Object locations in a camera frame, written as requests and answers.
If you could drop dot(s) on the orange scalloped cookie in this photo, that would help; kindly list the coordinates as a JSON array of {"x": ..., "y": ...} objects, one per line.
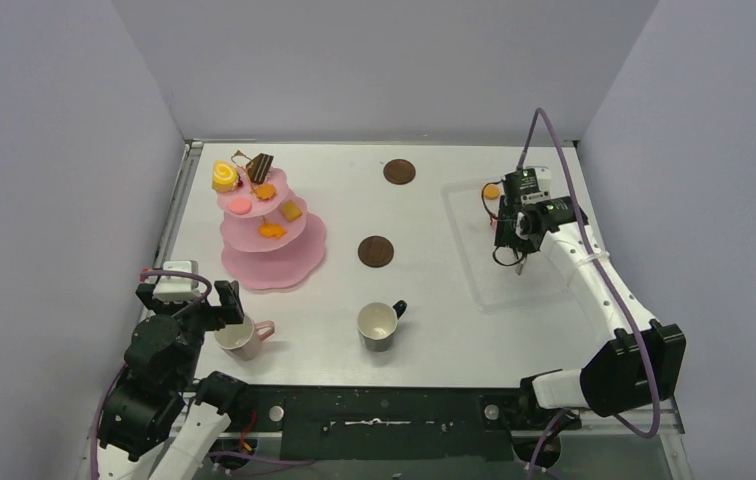
[{"x": 265, "y": 192}]

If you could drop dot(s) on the black mug white inside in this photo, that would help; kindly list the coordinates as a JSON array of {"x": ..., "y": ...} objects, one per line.
[{"x": 378, "y": 322}]

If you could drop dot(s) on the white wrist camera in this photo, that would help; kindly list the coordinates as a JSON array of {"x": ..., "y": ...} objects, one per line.
[
  {"x": 175, "y": 289},
  {"x": 535, "y": 184}
]

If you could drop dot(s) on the near dark wooden coaster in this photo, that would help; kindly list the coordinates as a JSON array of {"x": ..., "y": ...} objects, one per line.
[{"x": 375, "y": 251}]

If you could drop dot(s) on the yellow swirl roll cake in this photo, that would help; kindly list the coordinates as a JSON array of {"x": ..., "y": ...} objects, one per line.
[{"x": 225, "y": 177}]

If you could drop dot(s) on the clear plastic tray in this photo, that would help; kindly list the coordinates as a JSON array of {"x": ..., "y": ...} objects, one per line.
[{"x": 490, "y": 274}]

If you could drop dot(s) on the orange flower cookie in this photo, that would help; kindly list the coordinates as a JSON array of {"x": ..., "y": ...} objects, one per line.
[{"x": 271, "y": 230}]

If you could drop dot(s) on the pink round macaron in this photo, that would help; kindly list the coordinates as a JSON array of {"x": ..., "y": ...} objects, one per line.
[{"x": 240, "y": 206}]

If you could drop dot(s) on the orange round macaron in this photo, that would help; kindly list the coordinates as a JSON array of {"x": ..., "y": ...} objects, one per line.
[{"x": 490, "y": 191}]

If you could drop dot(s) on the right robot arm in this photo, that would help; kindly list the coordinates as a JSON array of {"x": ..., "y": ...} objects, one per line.
[{"x": 639, "y": 358}]

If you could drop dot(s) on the pink three-tier cake stand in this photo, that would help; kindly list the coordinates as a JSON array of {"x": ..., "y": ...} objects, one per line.
[{"x": 259, "y": 263}]

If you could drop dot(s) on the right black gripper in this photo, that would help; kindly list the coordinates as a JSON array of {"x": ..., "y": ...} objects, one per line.
[{"x": 507, "y": 235}]

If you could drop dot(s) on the far dark wooden coaster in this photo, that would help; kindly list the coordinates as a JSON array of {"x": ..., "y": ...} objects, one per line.
[{"x": 399, "y": 171}]

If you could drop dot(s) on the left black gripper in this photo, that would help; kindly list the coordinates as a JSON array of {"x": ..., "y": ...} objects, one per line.
[{"x": 231, "y": 309}]

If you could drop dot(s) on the pink teacup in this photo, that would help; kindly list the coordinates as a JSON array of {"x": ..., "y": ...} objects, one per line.
[{"x": 244, "y": 341}]

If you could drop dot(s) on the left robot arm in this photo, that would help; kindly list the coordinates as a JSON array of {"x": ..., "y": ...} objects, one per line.
[{"x": 156, "y": 421}]

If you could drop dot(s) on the yellow square biscuit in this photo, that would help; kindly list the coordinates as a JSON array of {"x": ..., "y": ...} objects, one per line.
[{"x": 290, "y": 210}]

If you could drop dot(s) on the dark wooden coaster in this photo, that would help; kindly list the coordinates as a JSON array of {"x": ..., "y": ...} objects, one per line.
[
  {"x": 399, "y": 171},
  {"x": 375, "y": 251}
]

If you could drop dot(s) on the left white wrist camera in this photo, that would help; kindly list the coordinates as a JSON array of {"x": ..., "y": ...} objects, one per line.
[{"x": 175, "y": 289}]

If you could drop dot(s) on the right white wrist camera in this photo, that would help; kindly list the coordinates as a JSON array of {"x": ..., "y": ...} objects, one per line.
[{"x": 535, "y": 184}]

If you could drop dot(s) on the chocolate layered cake slice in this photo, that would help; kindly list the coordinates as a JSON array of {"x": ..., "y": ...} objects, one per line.
[{"x": 259, "y": 167}]

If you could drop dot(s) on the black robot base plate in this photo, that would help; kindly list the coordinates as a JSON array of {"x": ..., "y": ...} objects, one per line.
[{"x": 391, "y": 423}]

